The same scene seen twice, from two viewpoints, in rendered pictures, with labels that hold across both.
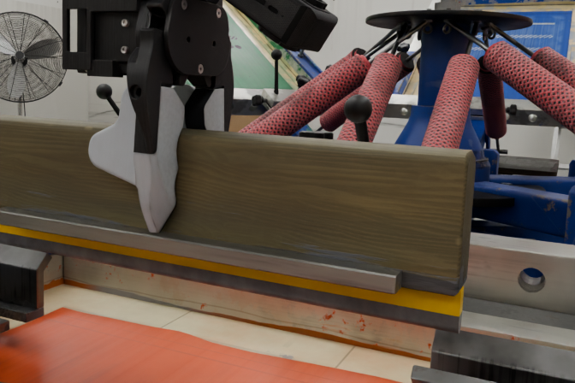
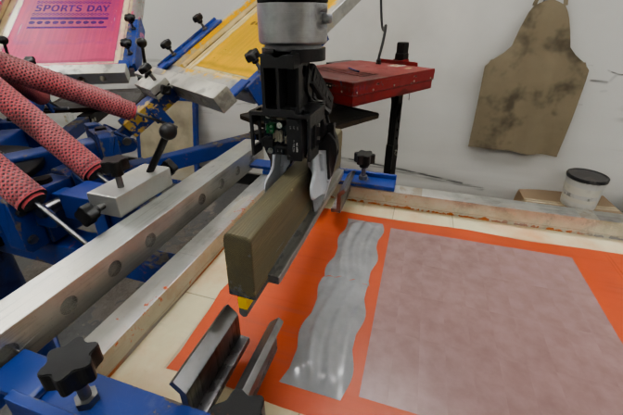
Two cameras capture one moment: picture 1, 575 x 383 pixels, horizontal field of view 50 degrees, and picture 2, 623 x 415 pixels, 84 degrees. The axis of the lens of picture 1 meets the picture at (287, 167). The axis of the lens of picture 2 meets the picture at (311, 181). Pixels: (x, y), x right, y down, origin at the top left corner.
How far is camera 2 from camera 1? 0.67 m
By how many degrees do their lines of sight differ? 93
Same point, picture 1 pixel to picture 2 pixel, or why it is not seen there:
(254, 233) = not seen: hidden behind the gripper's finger
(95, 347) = (246, 320)
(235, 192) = not seen: hidden behind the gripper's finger
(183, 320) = (202, 292)
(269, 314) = (215, 252)
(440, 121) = (47, 124)
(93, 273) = (120, 352)
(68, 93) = not seen: outside the picture
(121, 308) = (174, 329)
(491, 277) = (230, 178)
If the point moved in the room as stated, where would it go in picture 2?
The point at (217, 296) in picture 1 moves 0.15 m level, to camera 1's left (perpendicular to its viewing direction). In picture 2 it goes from (195, 269) to (171, 356)
